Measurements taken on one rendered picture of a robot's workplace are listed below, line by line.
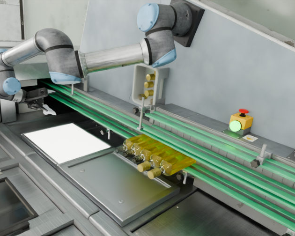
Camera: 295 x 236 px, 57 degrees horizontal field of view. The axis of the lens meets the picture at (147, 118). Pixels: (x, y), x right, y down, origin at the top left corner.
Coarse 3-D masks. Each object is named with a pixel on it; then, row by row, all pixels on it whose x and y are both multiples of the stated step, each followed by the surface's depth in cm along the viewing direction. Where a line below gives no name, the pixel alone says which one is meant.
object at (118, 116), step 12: (48, 84) 197; (60, 84) 200; (72, 96) 177; (84, 96) 178; (96, 108) 160; (108, 108) 162; (120, 120) 146; (132, 120) 148; (144, 132) 135; (168, 144) 125; (192, 156) 116; (216, 168) 109; (240, 180) 102; (264, 192) 96; (288, 204) 91
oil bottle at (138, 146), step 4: (144, 140) 128; (148, 140) 129; (152, 140) 129; (156, 140) 130; (136, 144) 124; (140, 144) 124; (144, 144) 125; (148, 144) 125; (152, 144) 127; (136, 148) 122; (140, 148) 122; (136, 152) 122
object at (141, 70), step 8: (136, 64) 147; (144, 64) 144; (136, 72) 150; (144, 72) 153; (152, 72) 150; (136, 80) 152; (144, 80) 155; (152, 80) 151; (136, 88) 154; (144, 88) 157; (152, 88) 152; (136, 96) 156; (152, 96) 153; (144, 104) 149
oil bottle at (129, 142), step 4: (136, 136) 133; (140, 136) 133; (144, 136) 134; (148, 136) 134; (128, 140) 128; (132, 140) 128; (136, 140) 129; (140, 140) 130; (124, 144) 127; (128, 144) 126; (132, 144) 126; (128, 148) 126
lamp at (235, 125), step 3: (234, 120) 114; (237, 120) 113; (231, 123) 113; (234, 123) 112; (237, 123) 112; (240, 123) 112; (231, 126) 113; (234, 126) 112; (237, 126) 111; (240, 126) 112; (231, 129) 113; (234, 129) 112; (237, 129) 112
